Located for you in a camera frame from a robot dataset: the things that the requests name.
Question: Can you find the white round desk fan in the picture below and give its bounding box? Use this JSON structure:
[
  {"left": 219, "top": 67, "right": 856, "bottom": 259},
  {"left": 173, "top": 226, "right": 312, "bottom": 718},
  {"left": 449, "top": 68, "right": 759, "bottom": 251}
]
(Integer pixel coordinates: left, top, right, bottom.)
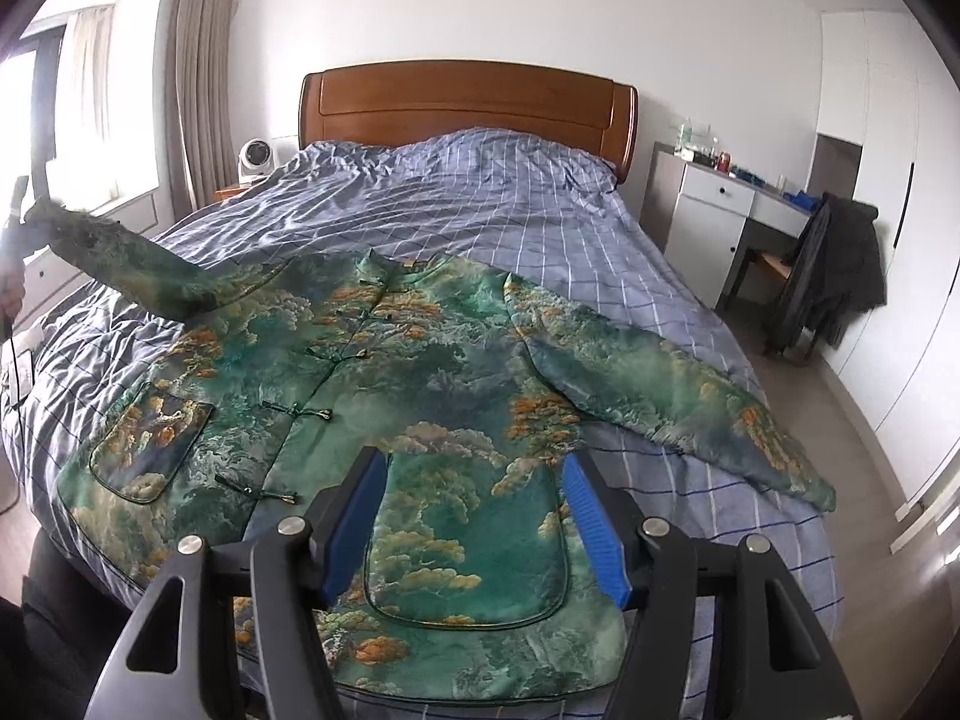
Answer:
[{"left": 238, "top": 138, "right": 275, "bottom": 185}]

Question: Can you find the brown wooden headboard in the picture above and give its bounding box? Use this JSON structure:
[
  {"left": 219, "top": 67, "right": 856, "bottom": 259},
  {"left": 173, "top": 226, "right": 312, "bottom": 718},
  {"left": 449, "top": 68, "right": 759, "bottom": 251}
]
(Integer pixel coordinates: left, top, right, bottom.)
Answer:
[{"left": 298, "top": 60, "right": 638, "bottom": 182}]

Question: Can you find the wooden chair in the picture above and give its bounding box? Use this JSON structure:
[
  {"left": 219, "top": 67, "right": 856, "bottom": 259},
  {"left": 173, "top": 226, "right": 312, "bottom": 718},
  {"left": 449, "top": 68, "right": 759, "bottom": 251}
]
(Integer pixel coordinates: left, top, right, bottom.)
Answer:
[{"left": 758, "top": 252, "right": 823, "bottom": 362}]

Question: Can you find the person's left hand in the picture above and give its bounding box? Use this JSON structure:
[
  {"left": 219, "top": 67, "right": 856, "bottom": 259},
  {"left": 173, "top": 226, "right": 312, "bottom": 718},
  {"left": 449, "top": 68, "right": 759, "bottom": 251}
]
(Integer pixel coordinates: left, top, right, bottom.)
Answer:
[{"left": 0, "top": 255, "right": 26, "bottom": 322}]

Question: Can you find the beige window curtain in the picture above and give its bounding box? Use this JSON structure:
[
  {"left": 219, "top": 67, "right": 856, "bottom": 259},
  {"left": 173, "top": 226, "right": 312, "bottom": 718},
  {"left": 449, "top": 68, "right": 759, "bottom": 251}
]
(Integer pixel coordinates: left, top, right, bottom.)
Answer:
[{"left": 164, "top": 0, "right": 238, "bottom": 220}]

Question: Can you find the white wardrobe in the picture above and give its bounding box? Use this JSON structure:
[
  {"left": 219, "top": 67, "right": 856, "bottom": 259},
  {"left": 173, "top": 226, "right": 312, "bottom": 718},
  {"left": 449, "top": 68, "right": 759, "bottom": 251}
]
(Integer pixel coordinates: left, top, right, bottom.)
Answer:
[{"left": 817, "top": 10, "right": 958, "bottom": 520}]

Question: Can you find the white window side cabinet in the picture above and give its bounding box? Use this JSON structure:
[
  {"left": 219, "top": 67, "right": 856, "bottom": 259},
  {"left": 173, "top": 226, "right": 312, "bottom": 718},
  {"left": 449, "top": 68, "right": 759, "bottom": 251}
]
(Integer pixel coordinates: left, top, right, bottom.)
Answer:
[{"left": 21, "top": 199, "right": 182, "bottom": 305}]

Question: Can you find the white desk with drawers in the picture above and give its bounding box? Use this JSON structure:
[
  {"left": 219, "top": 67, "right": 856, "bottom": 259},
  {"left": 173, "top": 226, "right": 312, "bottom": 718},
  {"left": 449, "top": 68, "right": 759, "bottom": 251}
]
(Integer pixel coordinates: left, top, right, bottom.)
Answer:
[{"left": 640, "top": 143, "right": 809, "bottom": 309}]

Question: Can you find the wooden bedside table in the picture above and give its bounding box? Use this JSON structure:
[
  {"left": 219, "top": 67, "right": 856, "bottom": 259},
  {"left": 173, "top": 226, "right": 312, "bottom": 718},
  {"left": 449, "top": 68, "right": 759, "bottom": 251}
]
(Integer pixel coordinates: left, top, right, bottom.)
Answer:
[{"left": 213, "top": 184, "right": 251, "bottom": 202}]

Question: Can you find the green landscape print silk jacket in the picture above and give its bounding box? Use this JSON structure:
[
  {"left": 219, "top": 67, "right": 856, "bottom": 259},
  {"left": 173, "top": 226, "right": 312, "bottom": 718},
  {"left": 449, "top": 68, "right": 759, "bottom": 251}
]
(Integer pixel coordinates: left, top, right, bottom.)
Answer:
[{"left": 24, "top": 196, "right": 838, "bottom": 704}]

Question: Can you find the black coat on chair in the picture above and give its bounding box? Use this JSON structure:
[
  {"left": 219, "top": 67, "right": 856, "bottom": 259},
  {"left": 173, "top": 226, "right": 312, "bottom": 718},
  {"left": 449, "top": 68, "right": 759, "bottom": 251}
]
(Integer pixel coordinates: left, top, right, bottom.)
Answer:
[{"left": 765, "top": 192, "right": 887, "bottom": 355}]

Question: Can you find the clear bottle on desk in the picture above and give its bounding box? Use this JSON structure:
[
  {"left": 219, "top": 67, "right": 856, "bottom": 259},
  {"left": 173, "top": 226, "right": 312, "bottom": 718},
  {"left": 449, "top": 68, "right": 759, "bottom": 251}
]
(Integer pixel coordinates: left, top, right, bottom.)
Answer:
[{"left": 677, "top": 119, "right": 693, "bottom": 151}]

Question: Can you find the blue plaid bed duvet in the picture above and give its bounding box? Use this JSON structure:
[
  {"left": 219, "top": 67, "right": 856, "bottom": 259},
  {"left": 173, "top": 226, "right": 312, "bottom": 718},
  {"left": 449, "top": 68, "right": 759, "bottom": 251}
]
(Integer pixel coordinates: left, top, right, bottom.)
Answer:
[{"left": 0, "top": 127, "right": 847, "bottom": 720}]

